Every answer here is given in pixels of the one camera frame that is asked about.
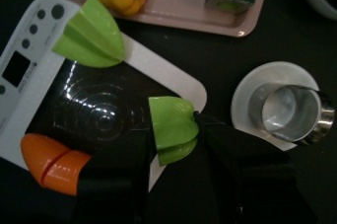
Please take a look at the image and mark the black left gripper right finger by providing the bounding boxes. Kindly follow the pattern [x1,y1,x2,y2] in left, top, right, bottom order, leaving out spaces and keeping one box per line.
[191,112,319,224]

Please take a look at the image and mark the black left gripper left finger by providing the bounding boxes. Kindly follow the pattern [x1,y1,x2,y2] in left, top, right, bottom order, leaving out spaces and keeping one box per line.
[70,127,158,224]

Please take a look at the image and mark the orange toy carrot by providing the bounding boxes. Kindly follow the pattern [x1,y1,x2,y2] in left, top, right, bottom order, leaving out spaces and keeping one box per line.
[19,132,93,197]

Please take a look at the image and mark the white round plate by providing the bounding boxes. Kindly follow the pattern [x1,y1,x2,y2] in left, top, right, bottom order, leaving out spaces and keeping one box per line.
[230,60,320,152]

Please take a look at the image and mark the green starfruit top half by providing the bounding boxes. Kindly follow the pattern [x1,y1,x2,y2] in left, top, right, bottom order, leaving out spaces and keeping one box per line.
[51,0,127,69]

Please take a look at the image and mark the pink rectangular tray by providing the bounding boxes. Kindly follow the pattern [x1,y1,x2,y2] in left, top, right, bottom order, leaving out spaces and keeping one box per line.
[30,0,274,38]

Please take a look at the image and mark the green starfruit half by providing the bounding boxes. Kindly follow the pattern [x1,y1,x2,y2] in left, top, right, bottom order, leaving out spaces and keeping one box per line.
[51,0,127,69]
[147,95,199,167]

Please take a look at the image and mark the green starfruit bottom half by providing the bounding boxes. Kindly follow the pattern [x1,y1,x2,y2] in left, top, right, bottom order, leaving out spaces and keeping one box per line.
[147,95,199,167]

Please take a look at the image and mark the silver metal cup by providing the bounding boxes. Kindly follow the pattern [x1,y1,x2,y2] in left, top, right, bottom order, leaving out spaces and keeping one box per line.
[247,83,337,147]

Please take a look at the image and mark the white toy induction cooktop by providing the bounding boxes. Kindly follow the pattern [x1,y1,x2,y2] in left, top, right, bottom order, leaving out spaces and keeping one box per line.
[0,0,207,192]

